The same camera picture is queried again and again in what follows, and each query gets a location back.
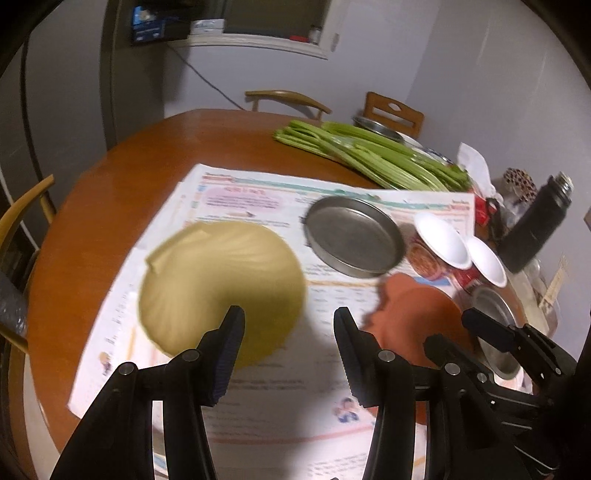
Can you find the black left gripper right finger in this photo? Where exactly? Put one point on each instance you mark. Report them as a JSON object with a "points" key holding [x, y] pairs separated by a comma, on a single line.
{"points": [[383, 379]]}

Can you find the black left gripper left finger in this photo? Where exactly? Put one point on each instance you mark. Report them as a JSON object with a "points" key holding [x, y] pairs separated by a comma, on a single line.
{"points": [[113, 439]]}

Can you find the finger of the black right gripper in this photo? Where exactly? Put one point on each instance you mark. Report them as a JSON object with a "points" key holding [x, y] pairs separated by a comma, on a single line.
{"points": [[502, 337]]}

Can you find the printed newspaper sheet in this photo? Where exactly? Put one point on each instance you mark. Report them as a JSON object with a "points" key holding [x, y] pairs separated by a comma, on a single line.
{"points": [[291, 415]]}

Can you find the black thermos bottle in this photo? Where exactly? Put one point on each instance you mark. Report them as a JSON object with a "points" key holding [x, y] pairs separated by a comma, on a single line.
{"points": [[535, 227]]}

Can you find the white bowl with patterned outside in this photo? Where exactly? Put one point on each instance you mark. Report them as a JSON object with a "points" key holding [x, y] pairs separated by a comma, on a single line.
{"points": [[437, 248]]}

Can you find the red packaging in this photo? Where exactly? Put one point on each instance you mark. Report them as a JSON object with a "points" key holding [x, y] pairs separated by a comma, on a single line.
{"points": [[485, 209]]}

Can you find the round grey metal pan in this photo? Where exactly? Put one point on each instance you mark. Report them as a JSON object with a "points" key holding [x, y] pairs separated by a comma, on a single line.
{"points": [[353, 237]]}

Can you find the jar of chopsticks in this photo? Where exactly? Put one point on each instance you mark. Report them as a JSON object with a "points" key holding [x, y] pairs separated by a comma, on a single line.
{"points": [[519, 190]]}

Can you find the white plastic bag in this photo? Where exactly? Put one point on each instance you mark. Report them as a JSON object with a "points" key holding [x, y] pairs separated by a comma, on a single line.
{"points": [[477, 168]]}

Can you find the yellow shell-shaped plate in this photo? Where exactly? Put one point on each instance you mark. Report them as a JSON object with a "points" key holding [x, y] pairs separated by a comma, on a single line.
{"points": [[193, 278]]}

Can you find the bunch of green celery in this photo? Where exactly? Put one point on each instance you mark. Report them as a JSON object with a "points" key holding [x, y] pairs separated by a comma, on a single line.
{"points": [[388, 163]]}

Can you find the wooden chair slatted back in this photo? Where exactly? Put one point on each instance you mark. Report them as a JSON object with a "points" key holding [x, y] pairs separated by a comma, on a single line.
{"points": [[393, 114]]}

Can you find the wooden chair curved back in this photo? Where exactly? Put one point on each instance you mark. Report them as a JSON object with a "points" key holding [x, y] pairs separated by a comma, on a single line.
{"points": [[287, 97]]}

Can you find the grey refrigerator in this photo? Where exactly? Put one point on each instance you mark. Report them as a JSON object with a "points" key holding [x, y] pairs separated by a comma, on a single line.
{"points": [[74, 90]]}

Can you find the black device on shelf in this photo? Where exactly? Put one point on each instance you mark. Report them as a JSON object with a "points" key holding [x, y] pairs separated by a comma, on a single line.
{"points": [[159, 21]]}

